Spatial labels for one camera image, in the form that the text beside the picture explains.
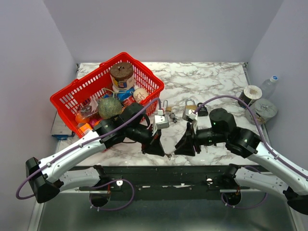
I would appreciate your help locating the large brass padlock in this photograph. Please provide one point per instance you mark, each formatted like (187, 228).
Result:
(190, 105)

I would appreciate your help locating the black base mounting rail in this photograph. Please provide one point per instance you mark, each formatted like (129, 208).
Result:
(151, 182)

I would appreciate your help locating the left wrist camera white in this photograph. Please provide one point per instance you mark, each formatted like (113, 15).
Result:
(160, 121)

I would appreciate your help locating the brown-lid ice cream cup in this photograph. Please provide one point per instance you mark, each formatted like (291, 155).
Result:
(122, 76)

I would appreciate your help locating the orange fruit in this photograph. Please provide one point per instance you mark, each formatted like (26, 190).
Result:
(79, 118)

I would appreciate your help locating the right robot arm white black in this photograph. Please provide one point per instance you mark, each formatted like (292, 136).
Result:
(288, 182)

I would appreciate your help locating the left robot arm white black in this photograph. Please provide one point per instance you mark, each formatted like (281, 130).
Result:
(49, 176)

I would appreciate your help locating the grey-wrapped toilet paper roll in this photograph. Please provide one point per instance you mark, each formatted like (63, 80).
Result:
(263, 111)

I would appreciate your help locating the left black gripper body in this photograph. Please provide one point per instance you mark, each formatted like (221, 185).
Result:
(141, 135)

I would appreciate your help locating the green netted melon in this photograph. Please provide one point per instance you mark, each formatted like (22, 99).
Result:
(109, 107)

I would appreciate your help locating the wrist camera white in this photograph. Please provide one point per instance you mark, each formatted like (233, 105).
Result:
(160, 121)
(190, 116)

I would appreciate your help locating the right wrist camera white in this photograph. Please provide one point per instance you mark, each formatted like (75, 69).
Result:
(190, 116)

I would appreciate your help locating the small brass padlock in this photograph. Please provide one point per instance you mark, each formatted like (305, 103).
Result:
(166, 107)

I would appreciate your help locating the orange snack box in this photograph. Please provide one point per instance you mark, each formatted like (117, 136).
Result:
(84, 128)

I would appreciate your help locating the black padlock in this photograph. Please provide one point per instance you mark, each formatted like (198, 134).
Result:
(203, 111)

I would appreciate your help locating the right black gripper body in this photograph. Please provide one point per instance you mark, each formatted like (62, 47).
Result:
(205, 136)

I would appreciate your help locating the clear plastic water bottle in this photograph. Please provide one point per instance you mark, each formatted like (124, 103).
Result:
(268, 87)

